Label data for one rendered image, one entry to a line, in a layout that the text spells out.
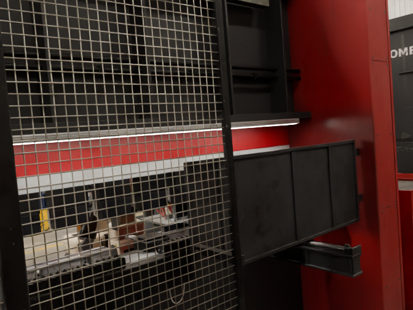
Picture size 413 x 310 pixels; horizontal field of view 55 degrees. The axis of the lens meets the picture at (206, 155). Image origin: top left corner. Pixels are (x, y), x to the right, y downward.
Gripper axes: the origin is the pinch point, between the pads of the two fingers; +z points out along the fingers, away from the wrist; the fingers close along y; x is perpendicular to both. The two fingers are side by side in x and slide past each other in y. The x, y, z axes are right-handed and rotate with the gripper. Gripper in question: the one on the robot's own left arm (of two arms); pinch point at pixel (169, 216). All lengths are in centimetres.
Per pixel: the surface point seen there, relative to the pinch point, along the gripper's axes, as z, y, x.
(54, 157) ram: -26, -62, -32
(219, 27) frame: -23, -32, -113
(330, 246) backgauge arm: 47, 43, -53
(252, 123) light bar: -23, 33, -52
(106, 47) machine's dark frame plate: -63, -37, -58
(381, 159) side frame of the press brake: 16, 94, -70
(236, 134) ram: -28, 41, -32
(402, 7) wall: -310, 712, 51
